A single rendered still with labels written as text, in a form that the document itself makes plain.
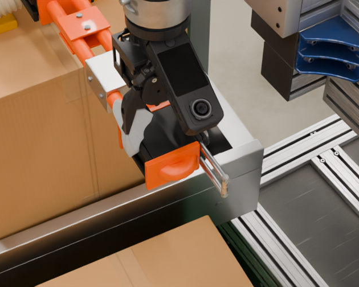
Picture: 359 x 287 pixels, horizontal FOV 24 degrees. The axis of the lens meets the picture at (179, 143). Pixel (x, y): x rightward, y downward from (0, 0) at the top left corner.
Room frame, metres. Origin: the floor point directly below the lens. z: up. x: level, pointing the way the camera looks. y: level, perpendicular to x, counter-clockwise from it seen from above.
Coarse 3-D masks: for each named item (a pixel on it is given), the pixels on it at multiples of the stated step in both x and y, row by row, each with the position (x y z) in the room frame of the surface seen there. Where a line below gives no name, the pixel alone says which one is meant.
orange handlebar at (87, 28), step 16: (80, 0) 0.94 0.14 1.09; (64, 16) 0.90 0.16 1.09; (80, 16) 0.89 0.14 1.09; (96, 16) 0.90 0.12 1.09; (64, 32) 0.87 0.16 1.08; (80, 32) 0.86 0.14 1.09; (96, 32) 0.87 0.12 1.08; (80, 48) 0.84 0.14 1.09; (112, 96) 0.75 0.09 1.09; (192, 160) 0.64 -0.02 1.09; (160, 176) 0.62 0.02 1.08; (176, 176) 0.62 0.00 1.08
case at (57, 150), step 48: (0, 48) 0.98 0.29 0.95; (48, 48) 0.98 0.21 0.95; (96, 48) 0.98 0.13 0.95; (0, 96) 0.87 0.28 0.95; (48, 96) 0.91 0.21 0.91; (96, 96) 0.95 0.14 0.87; (0, 144) 0.86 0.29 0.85; (48, 144) 0.90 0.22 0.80; (96, 144) 0.94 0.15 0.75; (0, 192) 0.85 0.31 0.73; (48, 192) 0.89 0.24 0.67; (96, 192) 0.94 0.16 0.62
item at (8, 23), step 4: (4, 16) 1.04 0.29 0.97; (8, 16) 1.04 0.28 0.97; (12, 16) 1.04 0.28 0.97; (0, 20) 1.03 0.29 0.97; (4, 20) 1.03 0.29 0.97; (8, 20) 1.03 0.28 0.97; (12, 20) 1.03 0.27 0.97; (16, 20) 1.03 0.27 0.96; (0, 24) 1.02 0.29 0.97; (4, 24) 1.02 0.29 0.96; (8, 24) 1.02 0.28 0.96; (12, 24) 1.03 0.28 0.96; (16, 24) 1.03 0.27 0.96; (0, 28) 1.02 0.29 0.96; (4, 28) 1.02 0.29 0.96; (8, 28) 1.02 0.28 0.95; (12, 28) 1.02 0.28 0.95; (0, 32) 1.01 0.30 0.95
